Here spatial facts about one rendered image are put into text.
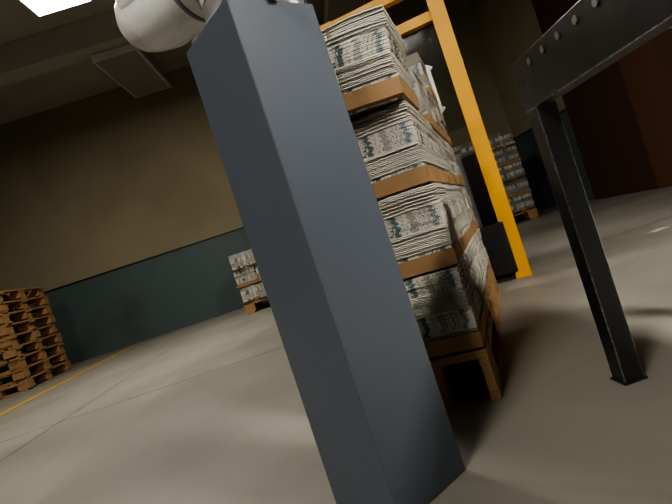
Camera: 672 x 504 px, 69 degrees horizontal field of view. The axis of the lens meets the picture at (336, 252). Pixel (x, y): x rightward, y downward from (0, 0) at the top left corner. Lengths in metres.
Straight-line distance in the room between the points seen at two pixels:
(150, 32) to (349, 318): 0.77
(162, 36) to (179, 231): 7.54
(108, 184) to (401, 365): 8.40
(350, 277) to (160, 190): 8.01
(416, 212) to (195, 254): 7.45
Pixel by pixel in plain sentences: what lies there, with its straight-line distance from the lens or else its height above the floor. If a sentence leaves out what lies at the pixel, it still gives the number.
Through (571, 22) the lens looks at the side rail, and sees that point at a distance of 1.09.
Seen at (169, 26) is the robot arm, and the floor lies 1.08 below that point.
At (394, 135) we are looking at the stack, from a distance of 1.33.
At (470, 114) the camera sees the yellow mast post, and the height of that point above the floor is 0.99.
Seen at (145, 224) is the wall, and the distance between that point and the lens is 8.86.
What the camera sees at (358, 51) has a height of 0.97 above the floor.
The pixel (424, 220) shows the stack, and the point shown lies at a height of 0.51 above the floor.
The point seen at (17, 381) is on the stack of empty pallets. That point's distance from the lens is 7.44.
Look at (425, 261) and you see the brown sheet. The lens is 1.32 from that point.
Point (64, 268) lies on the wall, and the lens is 9.39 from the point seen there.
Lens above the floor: 0.52
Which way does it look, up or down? 1 degrees down
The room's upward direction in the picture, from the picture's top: 18 degrees counter-clockwise
